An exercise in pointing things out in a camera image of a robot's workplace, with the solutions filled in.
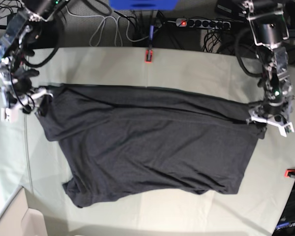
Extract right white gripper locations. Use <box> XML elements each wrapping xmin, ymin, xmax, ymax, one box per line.
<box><xmin>0</xmin><ymin>85</ymin><xmax>53</xmax><ymax>114</ymax></box>

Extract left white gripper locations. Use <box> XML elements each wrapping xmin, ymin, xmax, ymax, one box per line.
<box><xmin>246</xmin><ymin>99</ymin><xmax>294</xmax><ymax>129</ymax></box>

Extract dark grey t-shirt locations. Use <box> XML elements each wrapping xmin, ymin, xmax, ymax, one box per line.
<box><xmin>37</xmin><ymin>85</ymin><xmax>266</xmax><ymax>208</ymax></box>

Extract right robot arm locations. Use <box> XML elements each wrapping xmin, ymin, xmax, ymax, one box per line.
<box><xmin>0</xmin><ymin>0</ymin><xmax>68</xmax><ymax>122</ymax></box>

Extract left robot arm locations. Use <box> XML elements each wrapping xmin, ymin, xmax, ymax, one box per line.
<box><xmin>235</xmin><ymin>0</ymin><xmax>294</xmax><ymax>136</ymax></box>

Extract light green tablecloth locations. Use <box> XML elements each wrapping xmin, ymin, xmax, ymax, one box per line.
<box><xmin>0</xmin><ymin>47</ymin><xmax>295</xmax><ymax>236</ymax></box>

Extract beige cardboard box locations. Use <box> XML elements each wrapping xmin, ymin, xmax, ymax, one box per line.
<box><xmin>0</xmin><ymin>186</ymin><xmax>48</xmax><ymax>236</ymax></box>

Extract black power strip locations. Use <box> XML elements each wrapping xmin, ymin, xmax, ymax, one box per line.
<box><xmin>176</xmin><ymin>18</ymin><xmax>232</xmax><ymax>30</ymax></box>

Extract blue plastic bin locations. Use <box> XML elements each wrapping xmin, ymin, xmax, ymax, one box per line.
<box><xmin>109</xmin><ymin>0</ymin><xmax>178</xmax><ymax>10</ymax></box>

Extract red clamp table middle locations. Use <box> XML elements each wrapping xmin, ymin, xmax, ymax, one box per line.
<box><xmin>145</xmin><ymin>49</ymin><xmax>153</xmax><ymax>63</ymax></box>

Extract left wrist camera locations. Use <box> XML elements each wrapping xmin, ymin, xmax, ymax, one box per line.
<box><xmin>278</xmin><ymin>122</ymin><xmax>295</xmax><ymax>138</ymax></box>

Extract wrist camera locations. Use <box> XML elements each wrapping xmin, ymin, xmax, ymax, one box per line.
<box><xmin>0</xmin><ymin>108</ymin><xmax>18</xmax><ymax>123</ymax></box>
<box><xmin>278</xmin><ymin>122</ymin><xmax>295</xmax><ymax>138</ymax></box>

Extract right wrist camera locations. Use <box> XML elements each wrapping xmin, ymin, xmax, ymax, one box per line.
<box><xmin>0</xmin><ymin>108</ymin><xmax>18</xmax><ymax>123</ymax></box>

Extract white cables on floor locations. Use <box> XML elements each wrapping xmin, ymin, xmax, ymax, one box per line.
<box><xmin>63</xmin><ymin>4</ymin><xmax>150</xmax><ymax>47</ymax></box>

